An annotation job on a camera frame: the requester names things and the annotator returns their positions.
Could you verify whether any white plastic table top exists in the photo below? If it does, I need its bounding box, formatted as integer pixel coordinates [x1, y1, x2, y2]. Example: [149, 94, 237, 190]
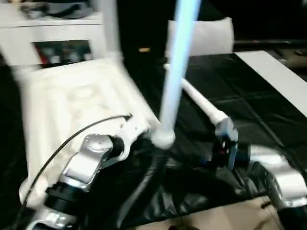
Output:
[17, 57, 174, 207]

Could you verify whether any black work mat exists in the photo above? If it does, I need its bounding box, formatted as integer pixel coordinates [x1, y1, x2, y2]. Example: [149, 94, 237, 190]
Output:
[0, 52, 307, 229]

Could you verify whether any white flat board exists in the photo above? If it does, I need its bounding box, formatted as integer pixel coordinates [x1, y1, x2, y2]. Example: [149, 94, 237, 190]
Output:
[235, 50, 307, 118]

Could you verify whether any white cushion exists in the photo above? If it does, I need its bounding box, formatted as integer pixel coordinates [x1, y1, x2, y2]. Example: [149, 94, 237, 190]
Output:
[166, 17, 235, 58]

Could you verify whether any red bottle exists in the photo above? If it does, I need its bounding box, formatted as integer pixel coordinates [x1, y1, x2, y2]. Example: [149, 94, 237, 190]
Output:
[37, 48, 50, 65]

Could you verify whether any white cabinet with glass doors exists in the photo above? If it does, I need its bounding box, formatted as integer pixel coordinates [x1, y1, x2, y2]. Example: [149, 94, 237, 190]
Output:
[0, 0, 120, 68]

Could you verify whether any grey clutter on cabinet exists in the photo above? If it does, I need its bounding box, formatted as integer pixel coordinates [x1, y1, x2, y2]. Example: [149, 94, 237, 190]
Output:
[19, 0, 93, 20]

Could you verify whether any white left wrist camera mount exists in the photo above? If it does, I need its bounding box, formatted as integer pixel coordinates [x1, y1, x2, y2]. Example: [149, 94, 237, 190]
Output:
[107, 115, 148, 161]

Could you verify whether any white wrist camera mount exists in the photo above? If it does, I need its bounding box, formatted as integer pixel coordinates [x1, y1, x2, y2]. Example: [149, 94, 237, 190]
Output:
[214, 117, 239, 170]
[107, 115, 148, 161]

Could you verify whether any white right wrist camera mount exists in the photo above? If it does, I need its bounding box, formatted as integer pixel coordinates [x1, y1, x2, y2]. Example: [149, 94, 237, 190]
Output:
[214, 117, 239, 170]

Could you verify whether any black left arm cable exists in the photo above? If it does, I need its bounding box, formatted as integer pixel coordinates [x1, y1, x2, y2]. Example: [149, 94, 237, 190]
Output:
[14, 114, 133, 226]

